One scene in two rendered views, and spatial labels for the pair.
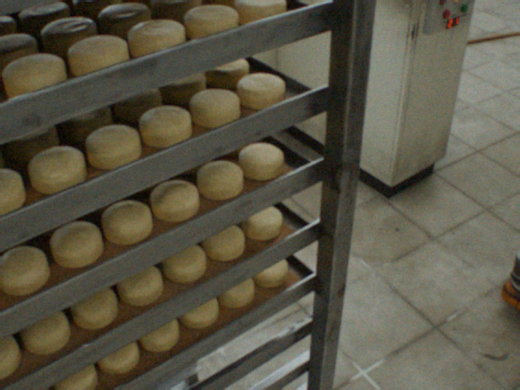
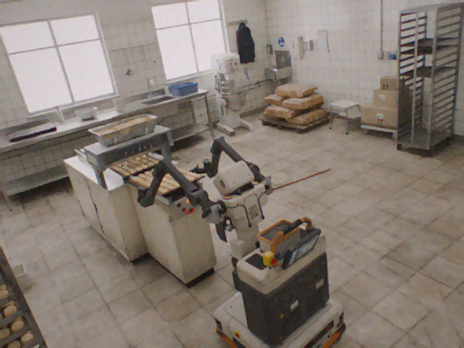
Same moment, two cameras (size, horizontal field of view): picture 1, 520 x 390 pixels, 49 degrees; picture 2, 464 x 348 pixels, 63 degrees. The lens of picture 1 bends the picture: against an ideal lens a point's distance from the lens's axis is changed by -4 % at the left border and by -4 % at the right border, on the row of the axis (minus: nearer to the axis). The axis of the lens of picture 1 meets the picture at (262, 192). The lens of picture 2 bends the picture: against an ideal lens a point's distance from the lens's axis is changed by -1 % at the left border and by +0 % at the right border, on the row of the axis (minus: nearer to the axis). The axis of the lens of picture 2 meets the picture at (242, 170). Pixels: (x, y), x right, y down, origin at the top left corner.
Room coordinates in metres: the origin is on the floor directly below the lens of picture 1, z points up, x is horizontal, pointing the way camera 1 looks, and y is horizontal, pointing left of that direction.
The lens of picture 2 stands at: (-0.80, -1.12, 2.15)
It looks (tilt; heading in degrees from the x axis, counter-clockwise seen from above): 23 degrees down; 1
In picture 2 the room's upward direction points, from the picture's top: 8 degrees counter-clockwise
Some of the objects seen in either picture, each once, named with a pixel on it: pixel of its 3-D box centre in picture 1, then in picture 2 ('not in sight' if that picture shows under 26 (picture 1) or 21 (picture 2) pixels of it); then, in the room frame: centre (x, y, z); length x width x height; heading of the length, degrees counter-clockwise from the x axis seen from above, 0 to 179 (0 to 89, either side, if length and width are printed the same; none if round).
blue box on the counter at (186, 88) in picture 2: not in sight; (184, 89); (5.88, -0.27, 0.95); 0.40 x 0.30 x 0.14; 126
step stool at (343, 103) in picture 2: not in sight; (347, 115); (5.32, -2.93, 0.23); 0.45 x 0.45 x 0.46; 25
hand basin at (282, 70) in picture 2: not in sight; (279, 66); (6.93, -2.08, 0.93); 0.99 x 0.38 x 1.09; 33
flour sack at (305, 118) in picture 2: not in sight; (306, 115); (5.78, -2.34, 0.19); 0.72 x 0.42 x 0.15; 127
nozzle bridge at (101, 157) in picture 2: not in sight; (132, 155); (2.57, -0.10, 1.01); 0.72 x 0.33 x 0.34; 128
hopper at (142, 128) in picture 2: not in sight; (126, 130); (2.57, -0.10, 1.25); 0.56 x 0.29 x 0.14; 128
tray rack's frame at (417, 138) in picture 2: not in sight; (427, 80); (4.09, -3.61, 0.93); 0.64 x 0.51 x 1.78; 126
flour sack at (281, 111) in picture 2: not in sight; (285, 109); (5.90, -1.97, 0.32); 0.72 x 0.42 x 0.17; 37
